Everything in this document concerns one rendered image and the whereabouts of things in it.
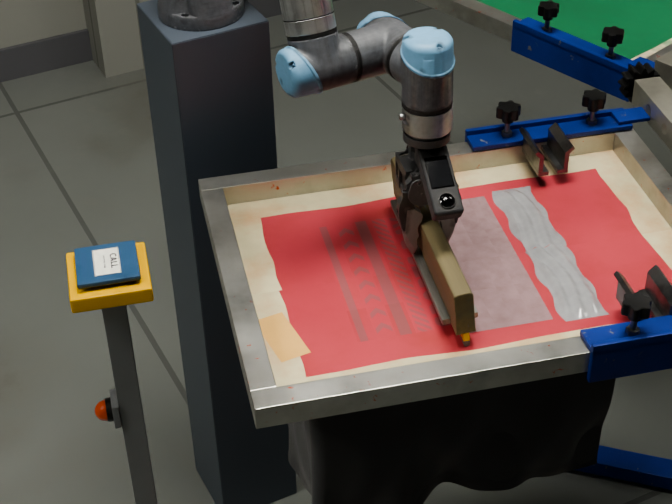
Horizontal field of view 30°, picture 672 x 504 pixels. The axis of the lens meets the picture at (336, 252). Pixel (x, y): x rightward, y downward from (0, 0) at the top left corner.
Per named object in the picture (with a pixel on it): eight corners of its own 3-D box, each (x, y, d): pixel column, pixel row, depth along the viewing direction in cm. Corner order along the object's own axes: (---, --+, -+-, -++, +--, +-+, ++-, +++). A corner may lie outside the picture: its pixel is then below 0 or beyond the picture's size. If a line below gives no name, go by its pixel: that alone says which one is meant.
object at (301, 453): (316, 580, 205) (307, 387, 180) (268, 395, 241) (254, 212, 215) (335, 576, 206) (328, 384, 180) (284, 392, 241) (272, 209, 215)
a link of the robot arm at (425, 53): (434, 17, 183) (466, 39, 177) (433, 84, 190) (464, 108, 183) (387, 30, 180) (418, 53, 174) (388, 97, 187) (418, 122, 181)
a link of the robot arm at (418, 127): (459, 113, 182) (405, 120, 181) (458, 140, 185) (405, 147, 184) (444, 89, 188) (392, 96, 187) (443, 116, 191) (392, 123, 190)
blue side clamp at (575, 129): (471, 176, 224) (473, 143, 220) (463, 161, 228) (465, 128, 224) (629, 153, 229) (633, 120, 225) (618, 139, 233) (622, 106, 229)
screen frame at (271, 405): (256, 429, 173) (254, 409, 171) (199, 196, 219) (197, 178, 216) (780, 338, 186) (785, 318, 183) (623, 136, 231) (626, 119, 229)
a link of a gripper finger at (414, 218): (406, 237, 202) (416, 188, 197) (416, 257, 197) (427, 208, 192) (388, 237, 201) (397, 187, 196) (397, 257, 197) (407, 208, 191)
